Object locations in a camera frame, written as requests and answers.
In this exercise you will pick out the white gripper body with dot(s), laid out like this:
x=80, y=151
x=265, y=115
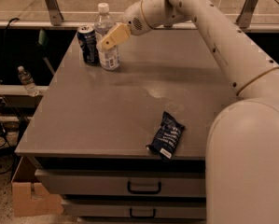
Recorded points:
x=133, y=19

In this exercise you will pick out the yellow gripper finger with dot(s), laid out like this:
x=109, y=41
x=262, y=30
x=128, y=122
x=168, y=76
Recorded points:
x=115, y=36

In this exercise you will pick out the clear plastic water bottle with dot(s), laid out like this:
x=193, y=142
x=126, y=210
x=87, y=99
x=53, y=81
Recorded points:
x=109, y=58

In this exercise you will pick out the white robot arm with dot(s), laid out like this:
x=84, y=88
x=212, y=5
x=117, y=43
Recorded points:
x=242, y=151

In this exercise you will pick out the blue pepsi can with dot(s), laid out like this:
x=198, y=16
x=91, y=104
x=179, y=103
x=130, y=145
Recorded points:
x=87, y=42

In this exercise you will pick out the small clear bottle on ledge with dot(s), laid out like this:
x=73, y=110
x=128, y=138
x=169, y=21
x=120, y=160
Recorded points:
x=28, y=82

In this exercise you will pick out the dark blue snack bag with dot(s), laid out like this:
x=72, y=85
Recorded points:
x=167, y=137

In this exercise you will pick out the upper grey drawer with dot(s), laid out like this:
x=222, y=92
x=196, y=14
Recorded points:
x=122, y=183

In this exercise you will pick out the grey drawer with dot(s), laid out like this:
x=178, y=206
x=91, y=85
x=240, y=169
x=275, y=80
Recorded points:
x=135, y=209
x=122, y=183

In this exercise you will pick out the lower grey drawer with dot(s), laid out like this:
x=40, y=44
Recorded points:
x=135, y=209

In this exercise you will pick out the cardboard box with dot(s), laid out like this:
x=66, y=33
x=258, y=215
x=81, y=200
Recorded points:
x=30, y=197

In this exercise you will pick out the left metal bracket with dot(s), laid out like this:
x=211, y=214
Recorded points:
x=55, y=15

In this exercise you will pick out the metal bracket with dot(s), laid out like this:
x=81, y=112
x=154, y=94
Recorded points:
x=55, y=15
x=245, y=17

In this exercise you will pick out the green handled tool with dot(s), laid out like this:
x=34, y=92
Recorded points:
x=42, y=44

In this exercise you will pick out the right metal bracket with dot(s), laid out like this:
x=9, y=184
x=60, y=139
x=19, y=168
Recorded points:
x=245, y=17

